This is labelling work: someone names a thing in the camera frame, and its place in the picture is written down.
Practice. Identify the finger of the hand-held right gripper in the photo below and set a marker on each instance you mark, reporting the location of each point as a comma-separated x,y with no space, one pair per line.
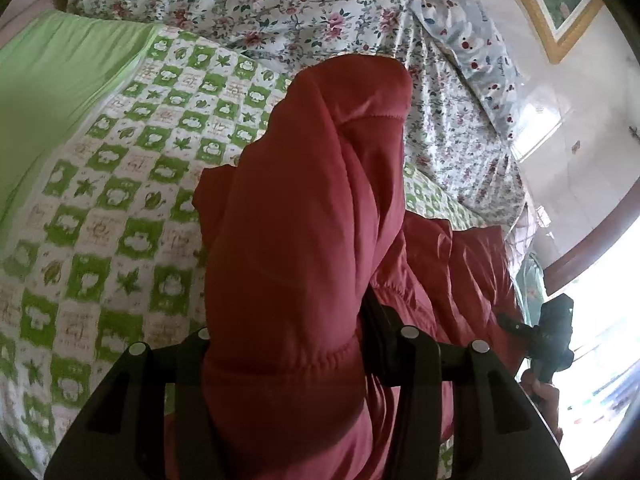
515,327

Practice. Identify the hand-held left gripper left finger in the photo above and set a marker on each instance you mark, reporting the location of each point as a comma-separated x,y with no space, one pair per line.
150,377

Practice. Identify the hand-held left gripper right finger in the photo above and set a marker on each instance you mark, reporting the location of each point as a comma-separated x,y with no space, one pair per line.
415,360

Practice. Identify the red padded coat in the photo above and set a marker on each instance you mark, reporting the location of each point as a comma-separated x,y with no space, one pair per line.
300,220

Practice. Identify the person's right hand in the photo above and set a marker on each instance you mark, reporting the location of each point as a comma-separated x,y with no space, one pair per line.
542,397

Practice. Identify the pale teal cloth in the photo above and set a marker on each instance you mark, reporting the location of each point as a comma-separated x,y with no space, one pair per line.
530,280

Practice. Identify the green checked blanket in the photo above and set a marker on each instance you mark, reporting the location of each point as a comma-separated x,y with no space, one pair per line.
115,210

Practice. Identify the white pillow with red print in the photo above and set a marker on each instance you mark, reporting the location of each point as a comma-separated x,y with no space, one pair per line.
470,35

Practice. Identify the plain light green sheet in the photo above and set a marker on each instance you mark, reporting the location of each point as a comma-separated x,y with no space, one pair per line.
55,85

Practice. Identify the gold framed picture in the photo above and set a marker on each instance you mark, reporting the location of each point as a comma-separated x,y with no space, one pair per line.
555,2

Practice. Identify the floral print quilt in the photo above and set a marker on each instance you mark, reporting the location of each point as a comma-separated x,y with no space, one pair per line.
300,5

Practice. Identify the brown wooden window frame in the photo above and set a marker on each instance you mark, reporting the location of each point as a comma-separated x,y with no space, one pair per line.
585,255

